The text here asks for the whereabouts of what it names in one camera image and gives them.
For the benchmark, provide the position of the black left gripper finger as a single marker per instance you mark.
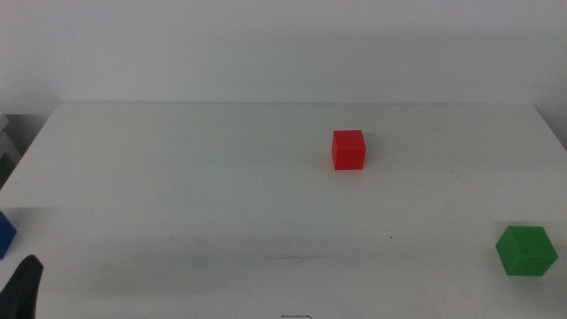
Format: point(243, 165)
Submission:
point(22, 292)

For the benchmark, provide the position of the blue cube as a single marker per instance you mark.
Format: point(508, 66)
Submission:
point(5, 235)

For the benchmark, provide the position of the red cube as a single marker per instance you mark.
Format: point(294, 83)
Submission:
point(348, 150)

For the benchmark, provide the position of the green cube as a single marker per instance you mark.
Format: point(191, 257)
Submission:
point(525, 252)

